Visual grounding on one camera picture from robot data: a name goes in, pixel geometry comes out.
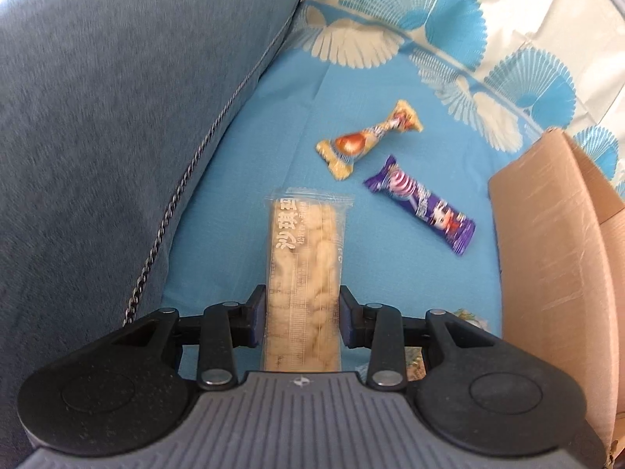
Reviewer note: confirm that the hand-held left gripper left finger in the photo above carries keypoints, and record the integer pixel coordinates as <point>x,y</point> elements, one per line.
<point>256,317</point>

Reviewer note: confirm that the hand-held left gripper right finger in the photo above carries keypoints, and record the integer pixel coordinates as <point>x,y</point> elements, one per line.
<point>347,320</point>

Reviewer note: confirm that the beige rice cracker bar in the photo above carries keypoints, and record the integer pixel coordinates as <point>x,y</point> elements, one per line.
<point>302,273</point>

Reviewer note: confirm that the cardboard box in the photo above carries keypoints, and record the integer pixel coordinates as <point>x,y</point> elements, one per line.
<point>551,264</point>

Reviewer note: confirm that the green white snack packet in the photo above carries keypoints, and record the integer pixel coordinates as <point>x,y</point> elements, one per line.
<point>415,366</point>

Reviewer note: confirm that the purple candy wrapper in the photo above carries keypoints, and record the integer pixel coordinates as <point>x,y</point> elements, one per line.
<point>420,205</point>

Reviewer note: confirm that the yellow candy wrapper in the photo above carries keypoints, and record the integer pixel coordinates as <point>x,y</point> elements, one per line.
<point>364,141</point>

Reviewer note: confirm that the blue fan print sheet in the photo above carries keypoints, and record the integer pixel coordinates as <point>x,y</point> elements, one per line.
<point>273,122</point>

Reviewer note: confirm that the blue sofa cushion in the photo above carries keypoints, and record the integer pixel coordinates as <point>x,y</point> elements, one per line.
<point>107,132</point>

